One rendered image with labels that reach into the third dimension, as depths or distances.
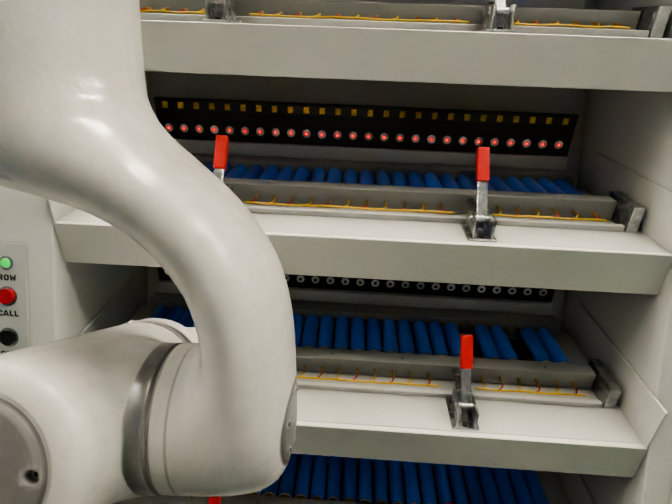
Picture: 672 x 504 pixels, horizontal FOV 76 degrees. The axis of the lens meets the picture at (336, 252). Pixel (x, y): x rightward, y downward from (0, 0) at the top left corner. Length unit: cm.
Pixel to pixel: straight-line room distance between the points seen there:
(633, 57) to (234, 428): 46
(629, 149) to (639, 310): 18
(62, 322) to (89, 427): 34
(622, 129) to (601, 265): 19
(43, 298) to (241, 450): 36
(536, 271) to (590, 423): 18
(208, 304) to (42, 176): 8
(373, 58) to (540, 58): 15
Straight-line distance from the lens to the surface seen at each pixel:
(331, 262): 43
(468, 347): 48
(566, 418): 55
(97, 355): 24
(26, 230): 53
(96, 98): 21
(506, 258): 45
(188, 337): 33
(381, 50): 45
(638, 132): 59
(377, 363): 51
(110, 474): 23
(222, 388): 20
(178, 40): 48
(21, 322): 55
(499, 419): 52
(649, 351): 55
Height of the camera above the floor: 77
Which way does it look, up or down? 6 degrees down
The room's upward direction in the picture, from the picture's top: 3 degrees clockwise
